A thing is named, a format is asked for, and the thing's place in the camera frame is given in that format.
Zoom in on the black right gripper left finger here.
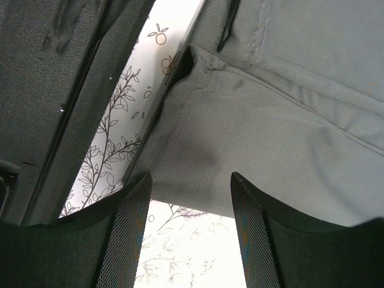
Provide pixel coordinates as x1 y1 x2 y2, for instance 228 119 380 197
1 173 152 287

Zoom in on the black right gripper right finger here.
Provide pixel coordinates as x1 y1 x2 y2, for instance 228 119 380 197
230 172 383 287

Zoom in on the dark grey t shirt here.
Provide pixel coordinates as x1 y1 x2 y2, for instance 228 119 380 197
132 1 383 226

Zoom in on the floral tablecloth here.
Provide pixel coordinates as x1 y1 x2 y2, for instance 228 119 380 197
61 1 245 287

